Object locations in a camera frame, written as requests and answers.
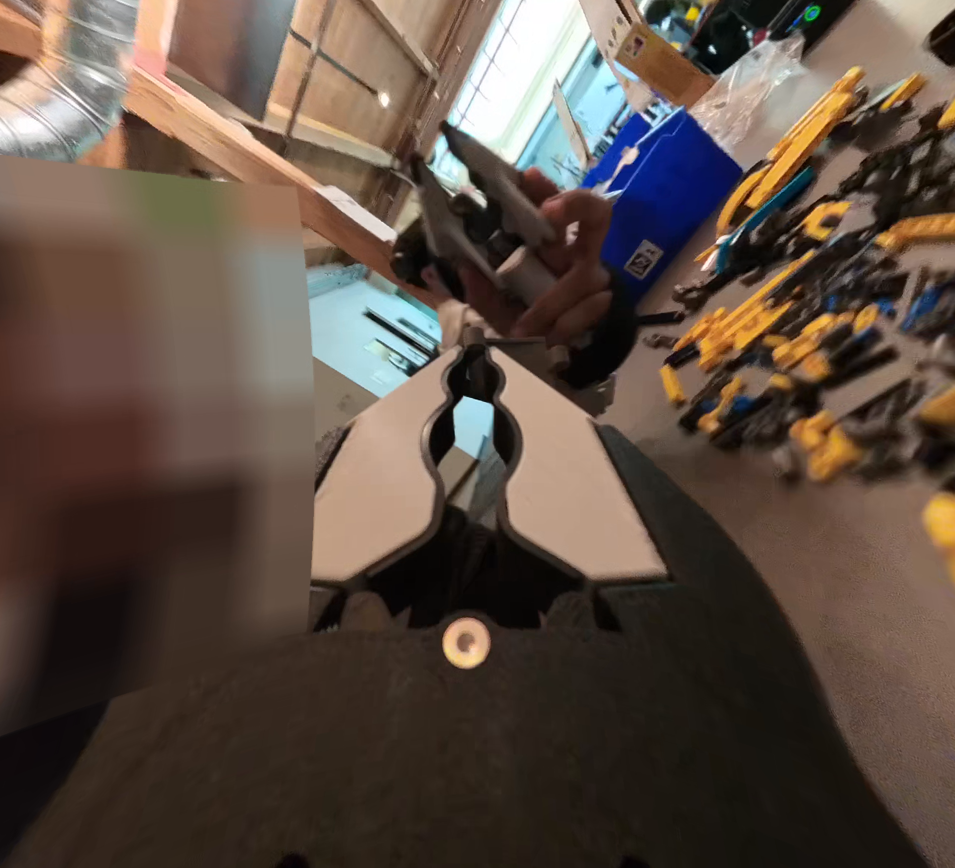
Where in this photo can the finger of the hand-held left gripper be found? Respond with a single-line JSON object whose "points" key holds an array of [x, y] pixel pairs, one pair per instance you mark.
{"points": [[455, 226], [507, 193]]}

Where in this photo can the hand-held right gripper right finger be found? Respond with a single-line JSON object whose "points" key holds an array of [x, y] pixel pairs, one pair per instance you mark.
{"points": [[582, 502]]}

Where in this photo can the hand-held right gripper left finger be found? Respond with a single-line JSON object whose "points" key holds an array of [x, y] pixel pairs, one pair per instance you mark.
{"points": [[373, 495]]}

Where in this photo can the person's left hand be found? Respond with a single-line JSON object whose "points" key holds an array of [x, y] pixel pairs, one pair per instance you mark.
{"points": [[578, 219]]}

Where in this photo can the blue bin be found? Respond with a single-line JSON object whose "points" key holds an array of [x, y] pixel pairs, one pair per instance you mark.
{"points": [[671, 196]]}

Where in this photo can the cardboard box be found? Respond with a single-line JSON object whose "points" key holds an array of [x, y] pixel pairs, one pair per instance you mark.
{"points": [[664, 62]]}

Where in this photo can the clear plastic bag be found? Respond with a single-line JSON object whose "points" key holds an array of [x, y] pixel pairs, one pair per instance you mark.
{"points": [[753, 84]]}

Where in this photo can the pile of toy building pieces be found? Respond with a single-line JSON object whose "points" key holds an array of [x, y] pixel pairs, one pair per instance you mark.
{"points": [[806, 301]]}

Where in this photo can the black box with green light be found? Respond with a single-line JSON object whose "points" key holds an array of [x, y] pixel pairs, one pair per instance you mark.
{"points": [[813, 2]]}

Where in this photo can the silver ventilation duct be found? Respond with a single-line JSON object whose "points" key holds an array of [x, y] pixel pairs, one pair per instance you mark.
{"points": [[82, 25]]}

